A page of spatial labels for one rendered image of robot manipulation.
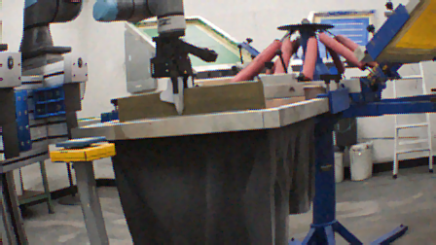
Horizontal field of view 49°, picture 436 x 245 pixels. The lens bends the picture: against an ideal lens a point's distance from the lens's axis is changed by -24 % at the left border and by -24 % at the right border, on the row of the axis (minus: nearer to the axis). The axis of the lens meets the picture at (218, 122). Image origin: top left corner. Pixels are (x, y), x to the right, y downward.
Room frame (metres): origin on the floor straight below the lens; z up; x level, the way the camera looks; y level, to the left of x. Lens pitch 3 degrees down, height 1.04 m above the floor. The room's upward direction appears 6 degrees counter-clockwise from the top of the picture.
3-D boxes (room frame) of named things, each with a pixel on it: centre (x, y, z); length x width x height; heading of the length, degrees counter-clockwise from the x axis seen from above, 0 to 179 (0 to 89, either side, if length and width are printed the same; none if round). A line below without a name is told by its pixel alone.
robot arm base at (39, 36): (1.73, 0.60, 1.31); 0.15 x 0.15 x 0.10
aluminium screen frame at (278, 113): (1.73, -0.03, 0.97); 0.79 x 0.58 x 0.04; 155
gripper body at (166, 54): (1.52, 0.10, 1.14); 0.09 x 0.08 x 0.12; 65
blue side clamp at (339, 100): (1.83, -0.38, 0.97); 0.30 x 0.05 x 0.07; 155
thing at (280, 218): (1.59, -0.19, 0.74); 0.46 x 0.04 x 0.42; 155
